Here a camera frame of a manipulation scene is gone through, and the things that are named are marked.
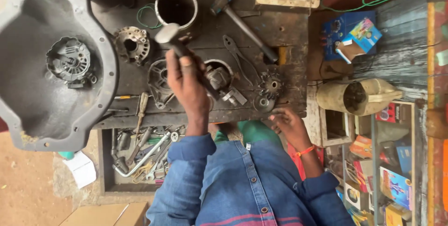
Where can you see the person's right hand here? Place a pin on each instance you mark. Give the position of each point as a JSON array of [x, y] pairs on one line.
[[292, 128]]

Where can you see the person's left hand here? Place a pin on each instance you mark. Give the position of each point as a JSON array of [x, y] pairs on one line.
[[187, 86]]

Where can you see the person's right fingers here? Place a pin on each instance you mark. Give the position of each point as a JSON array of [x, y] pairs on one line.
[[279, 119]]

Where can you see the small steel hammer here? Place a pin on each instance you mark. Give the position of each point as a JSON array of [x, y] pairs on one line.
[[167, 34]]

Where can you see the alternator pulley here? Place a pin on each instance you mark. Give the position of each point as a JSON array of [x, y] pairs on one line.
[[263, 103]]

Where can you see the green trousers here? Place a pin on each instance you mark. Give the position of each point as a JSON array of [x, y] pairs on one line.
[[259, 131]]

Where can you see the alternator cooling fan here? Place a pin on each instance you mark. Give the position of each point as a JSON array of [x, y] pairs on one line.
[[271, 85]]

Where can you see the orange wristband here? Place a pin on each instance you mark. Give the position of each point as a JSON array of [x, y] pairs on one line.
[[305, 151]]

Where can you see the small open wooden box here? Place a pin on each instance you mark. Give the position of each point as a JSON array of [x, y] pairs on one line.
[[336, 126]]

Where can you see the beige plastic jug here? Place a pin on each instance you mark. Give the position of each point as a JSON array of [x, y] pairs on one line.
[[332, 96]]

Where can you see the alternator rotor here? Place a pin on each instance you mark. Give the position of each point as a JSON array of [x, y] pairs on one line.
[[218, 75]]

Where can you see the blue denim shirt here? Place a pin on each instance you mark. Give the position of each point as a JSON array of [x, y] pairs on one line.
[[238, 191]]

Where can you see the dark metal pliers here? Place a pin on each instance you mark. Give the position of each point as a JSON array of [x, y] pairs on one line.
[[232, 49]]

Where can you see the large dark sledge hammer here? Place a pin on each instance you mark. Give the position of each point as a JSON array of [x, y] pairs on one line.
[[245, 26]]

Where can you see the blue carton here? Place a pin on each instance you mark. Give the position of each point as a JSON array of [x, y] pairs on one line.
[[334, 30]]

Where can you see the small colourful printed box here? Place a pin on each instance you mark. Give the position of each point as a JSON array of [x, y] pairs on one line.
[[364, 37]]

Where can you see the glass display case of boxes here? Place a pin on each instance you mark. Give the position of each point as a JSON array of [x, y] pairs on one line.
[[392, 170]]

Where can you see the drawer of hand tools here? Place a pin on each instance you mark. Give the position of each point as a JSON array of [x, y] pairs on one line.
[[140, 156]]

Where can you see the rusty alternator end housing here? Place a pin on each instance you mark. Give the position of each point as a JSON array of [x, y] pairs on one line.
[[138, 49]]

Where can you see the steel cylinder sleeve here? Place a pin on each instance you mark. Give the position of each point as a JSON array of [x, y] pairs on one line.
[[158, 9]]

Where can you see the brown cardboard box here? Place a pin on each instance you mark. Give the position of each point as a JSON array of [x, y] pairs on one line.
[[105, 215]]

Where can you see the white paper sheet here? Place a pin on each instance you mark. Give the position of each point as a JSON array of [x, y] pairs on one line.
[[82, 170]]

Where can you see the green capped bottle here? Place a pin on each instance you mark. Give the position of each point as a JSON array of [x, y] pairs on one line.
[[66, 155]]

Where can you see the black alternator rear cover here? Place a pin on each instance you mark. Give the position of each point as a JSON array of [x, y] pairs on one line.
[[68, 60]]

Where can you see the large grey bell housing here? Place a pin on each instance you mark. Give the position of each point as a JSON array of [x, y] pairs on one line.
[[31, 114]]

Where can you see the small metal bracket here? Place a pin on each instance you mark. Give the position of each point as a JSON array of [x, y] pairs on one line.
[[235, 96]]

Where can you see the grey alternator front bracket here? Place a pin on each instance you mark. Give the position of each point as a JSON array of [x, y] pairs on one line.
[[157, 79]]

